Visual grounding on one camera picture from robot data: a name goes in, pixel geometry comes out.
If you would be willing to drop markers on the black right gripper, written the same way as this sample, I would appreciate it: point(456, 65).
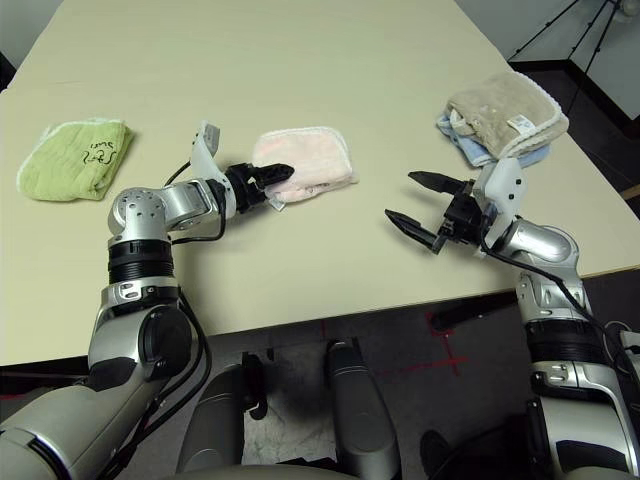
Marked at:
point(465, 215)

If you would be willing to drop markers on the black tripod stand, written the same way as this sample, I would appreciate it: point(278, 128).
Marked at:
point(590, 50)

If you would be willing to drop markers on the grey robot left leg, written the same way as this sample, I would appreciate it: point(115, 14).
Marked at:
point(215, 420)

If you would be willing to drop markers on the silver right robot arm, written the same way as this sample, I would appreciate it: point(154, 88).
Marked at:
point(545, 245)

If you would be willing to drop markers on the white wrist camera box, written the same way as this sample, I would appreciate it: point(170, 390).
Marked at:
point(505, 190)
point(207, 155)

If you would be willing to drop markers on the pink terry towel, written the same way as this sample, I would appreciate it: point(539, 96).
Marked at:
point(310, 155)

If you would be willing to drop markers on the green folded towel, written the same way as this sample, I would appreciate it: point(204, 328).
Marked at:
point(70, 160)

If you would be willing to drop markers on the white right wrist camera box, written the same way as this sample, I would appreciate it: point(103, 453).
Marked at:
point(505, 190)

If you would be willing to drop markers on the grey robot right leg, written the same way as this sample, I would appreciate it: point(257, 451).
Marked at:
point(360, 400)

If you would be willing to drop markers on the beige folded towel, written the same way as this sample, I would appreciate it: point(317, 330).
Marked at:
point(505, 105)

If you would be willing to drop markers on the light blue folded towel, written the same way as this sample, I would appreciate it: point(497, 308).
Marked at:
point(475, 150)

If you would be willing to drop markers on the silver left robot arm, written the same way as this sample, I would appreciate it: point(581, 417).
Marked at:
point(140, 215)

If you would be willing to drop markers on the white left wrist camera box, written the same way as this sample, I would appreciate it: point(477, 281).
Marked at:
point(207, 155)

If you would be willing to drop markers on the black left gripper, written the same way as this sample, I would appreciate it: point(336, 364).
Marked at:
point(245, 190)

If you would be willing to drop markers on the beige robot torso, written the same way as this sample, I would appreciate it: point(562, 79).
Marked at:
point(270, 474)

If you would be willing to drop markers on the grey robot leg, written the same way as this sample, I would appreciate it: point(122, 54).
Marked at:
point(360, 400)
point(215, 420)

